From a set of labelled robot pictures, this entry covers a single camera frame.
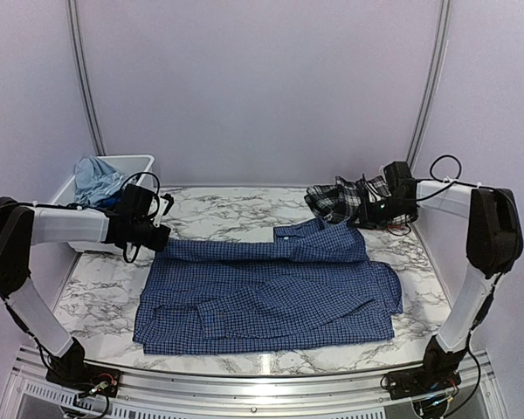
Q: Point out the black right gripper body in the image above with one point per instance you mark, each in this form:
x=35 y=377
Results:
x=380 y=216

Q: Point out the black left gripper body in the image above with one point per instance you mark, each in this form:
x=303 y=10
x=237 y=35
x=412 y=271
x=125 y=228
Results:
x=140 y=236

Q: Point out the blue checked shirt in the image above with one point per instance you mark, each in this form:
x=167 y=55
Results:
x=313 y=285

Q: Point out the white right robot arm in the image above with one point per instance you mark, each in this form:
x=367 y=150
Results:
x=494 y=241

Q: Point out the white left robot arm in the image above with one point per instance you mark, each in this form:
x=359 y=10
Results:
x=28 y=230

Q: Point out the black white plaid garment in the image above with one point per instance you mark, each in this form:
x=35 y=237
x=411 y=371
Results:
x=338 y=202

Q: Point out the dark blue garment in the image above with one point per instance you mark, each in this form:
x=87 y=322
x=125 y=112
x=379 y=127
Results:
x=108 y=203

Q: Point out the light blue garment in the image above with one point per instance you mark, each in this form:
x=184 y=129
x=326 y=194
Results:
x=94 y=180

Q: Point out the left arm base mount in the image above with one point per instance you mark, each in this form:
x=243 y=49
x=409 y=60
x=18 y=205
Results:
x=72 y=371

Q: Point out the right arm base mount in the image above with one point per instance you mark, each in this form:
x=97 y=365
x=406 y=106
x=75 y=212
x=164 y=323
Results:
x=438 y=371

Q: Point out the aluminium front frame rail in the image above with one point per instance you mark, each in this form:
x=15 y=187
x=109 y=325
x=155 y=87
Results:
x=146 y=393

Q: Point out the left wall aluminium post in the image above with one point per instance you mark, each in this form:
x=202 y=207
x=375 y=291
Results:
x=85 y=88

